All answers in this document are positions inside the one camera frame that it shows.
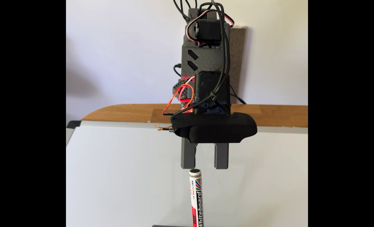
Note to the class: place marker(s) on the white whiteboard marker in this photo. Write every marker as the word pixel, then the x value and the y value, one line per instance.
pixel 195 198

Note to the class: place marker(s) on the black oval webcam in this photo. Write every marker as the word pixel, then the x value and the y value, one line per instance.
pixel 215 126

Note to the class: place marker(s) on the grey pen holder block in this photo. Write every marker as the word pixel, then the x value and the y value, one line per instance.
pixel 171 226

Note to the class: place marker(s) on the white whiteboard aluminium frame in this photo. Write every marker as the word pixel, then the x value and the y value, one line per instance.
pixel 117 176

